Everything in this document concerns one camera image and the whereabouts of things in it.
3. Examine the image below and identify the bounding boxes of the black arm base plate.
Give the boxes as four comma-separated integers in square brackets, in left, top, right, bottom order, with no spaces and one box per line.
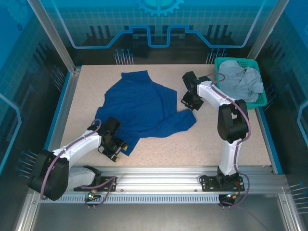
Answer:
[73,175,118,193]
[199,174,245,193]

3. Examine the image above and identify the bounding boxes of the light grey crumpled t-shirt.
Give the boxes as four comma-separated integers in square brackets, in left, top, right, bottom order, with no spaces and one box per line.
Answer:
[218,60,264,103]

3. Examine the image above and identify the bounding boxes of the slotted grey cable duct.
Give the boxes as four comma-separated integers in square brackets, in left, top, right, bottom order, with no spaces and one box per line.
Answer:
[38,194,227,204]

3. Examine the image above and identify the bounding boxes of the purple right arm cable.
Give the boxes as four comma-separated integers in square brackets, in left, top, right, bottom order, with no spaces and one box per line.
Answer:
[211,73,268,231]

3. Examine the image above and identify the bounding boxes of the aluminium table side rail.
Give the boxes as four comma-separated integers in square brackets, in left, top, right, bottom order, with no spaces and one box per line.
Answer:
[44,67,82,174]
[255,107,277,174]

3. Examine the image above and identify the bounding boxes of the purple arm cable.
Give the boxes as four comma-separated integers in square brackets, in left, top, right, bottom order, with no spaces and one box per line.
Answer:
[39,118,118,210]
[211,73,268,231]

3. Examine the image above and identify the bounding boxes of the teal plastic basket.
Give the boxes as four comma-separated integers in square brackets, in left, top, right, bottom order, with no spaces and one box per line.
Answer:
[214,57,268,110]

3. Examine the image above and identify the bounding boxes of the aluminium mounting rail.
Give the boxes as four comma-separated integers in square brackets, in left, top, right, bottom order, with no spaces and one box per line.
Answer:
[32,165,288,196]

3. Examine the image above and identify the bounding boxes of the blue t-shirt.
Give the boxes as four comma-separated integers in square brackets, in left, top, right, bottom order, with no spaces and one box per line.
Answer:
[94,70,197,156]

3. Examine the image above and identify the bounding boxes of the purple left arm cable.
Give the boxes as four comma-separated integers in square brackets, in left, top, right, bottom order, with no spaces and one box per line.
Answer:
[39,118,118,210]

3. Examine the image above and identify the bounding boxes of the small orange LED adapter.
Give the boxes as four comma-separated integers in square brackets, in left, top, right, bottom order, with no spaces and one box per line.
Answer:
[225,191,242,200]

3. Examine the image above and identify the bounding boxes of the aluminium frame post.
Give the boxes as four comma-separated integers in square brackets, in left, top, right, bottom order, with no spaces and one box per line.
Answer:
[27,0,82,74]
[247,0,289,65]

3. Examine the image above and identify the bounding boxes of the small green LED adapter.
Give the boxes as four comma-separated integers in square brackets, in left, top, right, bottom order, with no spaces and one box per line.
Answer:
[87,189,101,201]

